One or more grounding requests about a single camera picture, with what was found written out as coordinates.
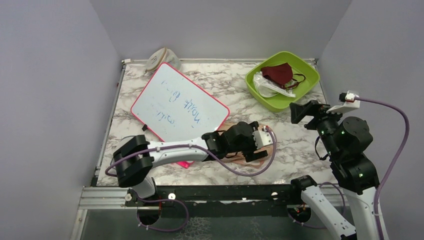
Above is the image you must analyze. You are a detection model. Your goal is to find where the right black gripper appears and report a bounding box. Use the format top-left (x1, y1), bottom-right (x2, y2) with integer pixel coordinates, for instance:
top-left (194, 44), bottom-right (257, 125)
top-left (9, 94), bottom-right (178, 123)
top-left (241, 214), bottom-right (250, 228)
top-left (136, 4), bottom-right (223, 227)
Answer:
top-left (290, 98), bottom-right (350, 158)

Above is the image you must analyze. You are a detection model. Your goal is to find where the peach floral mesh laundry bag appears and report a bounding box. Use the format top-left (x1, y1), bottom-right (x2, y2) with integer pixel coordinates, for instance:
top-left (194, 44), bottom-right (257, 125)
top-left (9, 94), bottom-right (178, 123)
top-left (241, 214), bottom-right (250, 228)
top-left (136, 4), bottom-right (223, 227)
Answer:
top-left (209, 121), bottom-right (274, 168)

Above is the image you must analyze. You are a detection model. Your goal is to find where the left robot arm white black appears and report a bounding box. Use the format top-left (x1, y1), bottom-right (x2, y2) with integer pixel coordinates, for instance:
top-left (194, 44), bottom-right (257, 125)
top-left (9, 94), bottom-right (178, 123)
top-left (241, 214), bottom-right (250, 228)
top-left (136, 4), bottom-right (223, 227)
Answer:
top-left (105, 121), bottom-right (276, 206)

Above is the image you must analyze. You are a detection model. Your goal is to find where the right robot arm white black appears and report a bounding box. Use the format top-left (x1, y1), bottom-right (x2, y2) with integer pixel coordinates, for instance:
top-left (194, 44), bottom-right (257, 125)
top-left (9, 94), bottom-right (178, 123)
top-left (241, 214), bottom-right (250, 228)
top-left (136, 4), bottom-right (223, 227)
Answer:
top-left (288, 100), bottom-right (384, 240)

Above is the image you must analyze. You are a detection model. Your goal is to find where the maroon bra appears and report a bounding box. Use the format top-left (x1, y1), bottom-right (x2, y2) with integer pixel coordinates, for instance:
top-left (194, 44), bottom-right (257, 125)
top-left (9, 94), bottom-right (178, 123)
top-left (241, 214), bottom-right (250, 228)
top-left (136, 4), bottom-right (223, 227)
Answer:
top-left (260, 62), bottom-right (306, 90)

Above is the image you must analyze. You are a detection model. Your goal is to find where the green plastic bin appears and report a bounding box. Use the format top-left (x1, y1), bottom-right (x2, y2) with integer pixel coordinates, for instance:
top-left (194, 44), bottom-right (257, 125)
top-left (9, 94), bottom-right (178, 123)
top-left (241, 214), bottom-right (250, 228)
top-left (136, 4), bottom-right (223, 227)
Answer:
top-left (245, 51), bottom-right (320, 112)

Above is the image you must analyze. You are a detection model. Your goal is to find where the pink framed whiteboard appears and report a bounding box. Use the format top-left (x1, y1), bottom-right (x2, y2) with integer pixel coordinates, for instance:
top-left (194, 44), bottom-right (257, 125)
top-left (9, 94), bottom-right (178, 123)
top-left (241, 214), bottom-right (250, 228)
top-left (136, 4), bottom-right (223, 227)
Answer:
top-left (130, 62), bottom-right (231, 143)

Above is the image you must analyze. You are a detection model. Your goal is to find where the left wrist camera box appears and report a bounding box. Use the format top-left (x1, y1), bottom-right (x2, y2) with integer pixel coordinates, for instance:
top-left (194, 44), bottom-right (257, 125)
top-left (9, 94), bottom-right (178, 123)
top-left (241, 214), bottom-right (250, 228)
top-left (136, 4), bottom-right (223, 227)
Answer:
top-left (252, 126), bottom-right (274, 150)

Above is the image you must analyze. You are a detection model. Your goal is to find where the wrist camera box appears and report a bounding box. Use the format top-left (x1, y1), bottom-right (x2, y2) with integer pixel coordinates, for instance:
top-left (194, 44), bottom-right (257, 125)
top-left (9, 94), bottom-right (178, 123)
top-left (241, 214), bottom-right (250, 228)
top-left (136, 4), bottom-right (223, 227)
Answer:
top-left (252, 126), bottom-right (274, 150)
top-left (326, 90), bottom-right (361, 114)

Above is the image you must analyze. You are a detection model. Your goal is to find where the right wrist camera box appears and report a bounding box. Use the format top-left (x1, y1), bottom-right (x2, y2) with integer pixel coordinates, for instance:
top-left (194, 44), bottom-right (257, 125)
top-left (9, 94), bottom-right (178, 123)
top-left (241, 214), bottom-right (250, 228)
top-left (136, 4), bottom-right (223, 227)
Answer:
top-left (326, 90), bottom-right (361, 114)

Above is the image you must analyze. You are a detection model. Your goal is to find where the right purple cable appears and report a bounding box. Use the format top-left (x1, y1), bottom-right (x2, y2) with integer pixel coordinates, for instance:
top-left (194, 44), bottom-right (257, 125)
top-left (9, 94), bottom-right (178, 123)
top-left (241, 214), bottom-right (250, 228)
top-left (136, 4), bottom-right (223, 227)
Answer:
top-left (287, 96), bottom-right (410, 240)

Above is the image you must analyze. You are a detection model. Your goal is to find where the purple cable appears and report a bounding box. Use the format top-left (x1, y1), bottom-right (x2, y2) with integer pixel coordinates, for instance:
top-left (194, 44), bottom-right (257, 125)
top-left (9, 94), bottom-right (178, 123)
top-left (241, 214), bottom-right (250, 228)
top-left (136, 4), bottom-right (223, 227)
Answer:
top-left (105, 127), bottom-right (278, 233)
top-left (287, 96), bottom-right (410, 240)

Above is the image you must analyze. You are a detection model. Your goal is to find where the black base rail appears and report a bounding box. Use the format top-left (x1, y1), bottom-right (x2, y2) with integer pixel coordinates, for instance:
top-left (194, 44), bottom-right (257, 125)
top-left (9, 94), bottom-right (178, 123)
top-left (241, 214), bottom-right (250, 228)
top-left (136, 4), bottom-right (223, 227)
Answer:
top-left (124, 184), bottom-right (303, 218)

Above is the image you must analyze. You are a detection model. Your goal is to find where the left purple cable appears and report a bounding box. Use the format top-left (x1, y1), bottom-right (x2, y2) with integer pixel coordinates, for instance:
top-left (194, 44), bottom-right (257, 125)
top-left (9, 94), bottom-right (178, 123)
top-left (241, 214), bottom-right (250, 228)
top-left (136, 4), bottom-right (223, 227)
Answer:
top-left (105, 127), bottom-right (278, 233)

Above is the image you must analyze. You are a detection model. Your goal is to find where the aluminium frame rail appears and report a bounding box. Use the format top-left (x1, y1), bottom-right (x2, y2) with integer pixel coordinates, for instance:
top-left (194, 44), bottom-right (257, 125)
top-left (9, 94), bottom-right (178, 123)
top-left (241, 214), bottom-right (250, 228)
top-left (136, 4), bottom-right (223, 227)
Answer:
top-left (78, 187), bottom-right (129, 210)

